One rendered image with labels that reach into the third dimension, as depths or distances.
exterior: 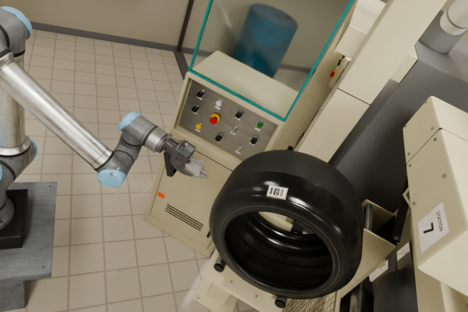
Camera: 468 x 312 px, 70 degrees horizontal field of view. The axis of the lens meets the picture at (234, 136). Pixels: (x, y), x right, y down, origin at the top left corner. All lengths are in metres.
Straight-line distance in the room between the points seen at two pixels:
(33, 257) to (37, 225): 0.16
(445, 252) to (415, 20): 0.69
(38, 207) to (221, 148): 0.95
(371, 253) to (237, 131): 0.86
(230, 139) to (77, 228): 1.23
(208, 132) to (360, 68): 0.96
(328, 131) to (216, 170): 0.82
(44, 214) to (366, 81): 1.53
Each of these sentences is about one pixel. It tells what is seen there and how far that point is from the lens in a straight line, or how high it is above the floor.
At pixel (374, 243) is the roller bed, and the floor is 1.16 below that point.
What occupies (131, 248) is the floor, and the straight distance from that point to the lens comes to 2.47.
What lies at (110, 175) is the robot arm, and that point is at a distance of 1.25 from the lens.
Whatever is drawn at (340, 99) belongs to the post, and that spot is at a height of 1.62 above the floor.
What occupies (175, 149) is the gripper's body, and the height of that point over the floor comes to 1.28.
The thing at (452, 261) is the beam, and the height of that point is 1.70.
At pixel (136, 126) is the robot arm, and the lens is 1.28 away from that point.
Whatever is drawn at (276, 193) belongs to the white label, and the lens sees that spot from 1.07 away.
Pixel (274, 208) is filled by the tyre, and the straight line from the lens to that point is 1.10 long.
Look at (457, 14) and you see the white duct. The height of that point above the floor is 1.97.
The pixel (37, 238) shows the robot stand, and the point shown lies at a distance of 1.79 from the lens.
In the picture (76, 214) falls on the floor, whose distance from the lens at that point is 2.59.
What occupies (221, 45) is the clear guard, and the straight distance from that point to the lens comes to 1.62.
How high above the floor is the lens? 2.12
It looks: 37 degrees down
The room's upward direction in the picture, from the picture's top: 25 degrees clockwise
